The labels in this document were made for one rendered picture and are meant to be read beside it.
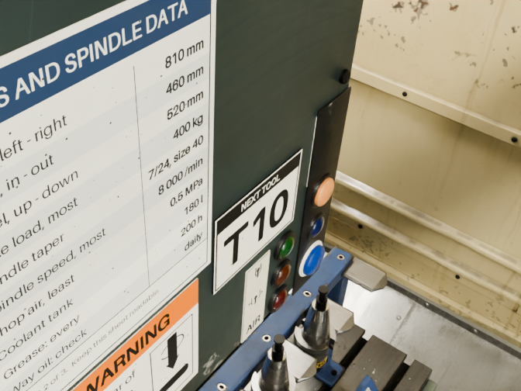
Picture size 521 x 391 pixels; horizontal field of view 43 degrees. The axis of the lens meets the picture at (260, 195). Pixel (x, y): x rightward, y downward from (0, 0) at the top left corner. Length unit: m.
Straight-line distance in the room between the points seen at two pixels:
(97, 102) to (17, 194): 0.05
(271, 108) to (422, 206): 1.06
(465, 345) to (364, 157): 0.48
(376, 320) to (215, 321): 1.13
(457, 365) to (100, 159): 1.35
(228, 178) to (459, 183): 1.01
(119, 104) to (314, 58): 0.18
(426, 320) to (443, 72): 0.61
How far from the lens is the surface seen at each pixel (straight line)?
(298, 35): 0.41
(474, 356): 1.60
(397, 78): 1.33
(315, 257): 0.59
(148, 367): 0.45
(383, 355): 1.45
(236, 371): 0.99
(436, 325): 1.61
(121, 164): 0.32
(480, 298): 1.55
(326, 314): 0.99
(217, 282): 0.46
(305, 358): 1.02
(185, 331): 0.46
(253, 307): 0.54
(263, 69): 0.39
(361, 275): 1.14
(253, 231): 0.47
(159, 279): 0.40
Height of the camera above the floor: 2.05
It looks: 41 degrees down
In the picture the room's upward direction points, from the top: 5 degrees clockwise
